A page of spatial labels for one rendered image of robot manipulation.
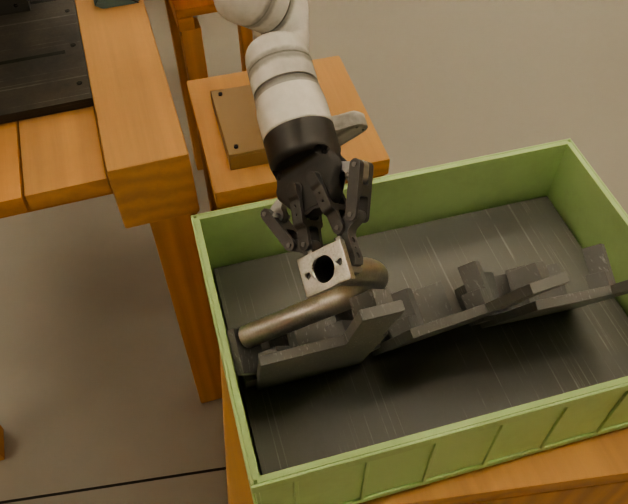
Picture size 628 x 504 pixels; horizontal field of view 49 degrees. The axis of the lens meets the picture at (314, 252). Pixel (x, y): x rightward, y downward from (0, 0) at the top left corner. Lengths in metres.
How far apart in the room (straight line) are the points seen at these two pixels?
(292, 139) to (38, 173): 0.67
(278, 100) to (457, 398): 0.50
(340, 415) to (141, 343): 1.18
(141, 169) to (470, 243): 0.56
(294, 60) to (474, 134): 1.94
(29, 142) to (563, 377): 0.96
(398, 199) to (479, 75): 1.84
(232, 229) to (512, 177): 0.46
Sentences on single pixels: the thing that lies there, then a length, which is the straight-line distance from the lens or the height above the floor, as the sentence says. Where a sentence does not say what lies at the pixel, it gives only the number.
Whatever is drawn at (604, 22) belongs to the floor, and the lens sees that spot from 3.37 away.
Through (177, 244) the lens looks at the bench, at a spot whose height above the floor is 0.67.
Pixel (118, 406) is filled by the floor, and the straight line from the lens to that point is 1.98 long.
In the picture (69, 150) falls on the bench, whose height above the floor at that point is 0.88.
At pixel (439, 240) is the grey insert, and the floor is 0.85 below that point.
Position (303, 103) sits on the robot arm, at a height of 1.27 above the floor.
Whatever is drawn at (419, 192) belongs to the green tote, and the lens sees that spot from 1.11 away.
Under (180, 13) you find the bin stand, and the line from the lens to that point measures 1.75.
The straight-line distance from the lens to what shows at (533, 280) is 0.76.
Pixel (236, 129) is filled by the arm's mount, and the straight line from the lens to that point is 1.26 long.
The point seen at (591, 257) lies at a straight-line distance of 0.96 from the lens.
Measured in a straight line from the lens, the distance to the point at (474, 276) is 0.90.
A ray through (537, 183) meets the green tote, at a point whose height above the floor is 0.88.
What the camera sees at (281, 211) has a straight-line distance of 0.72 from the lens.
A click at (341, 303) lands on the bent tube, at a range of 0.80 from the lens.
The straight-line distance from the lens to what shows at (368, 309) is 0.68.
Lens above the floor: 1.72
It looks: 52 degrees down
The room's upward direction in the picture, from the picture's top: straight up
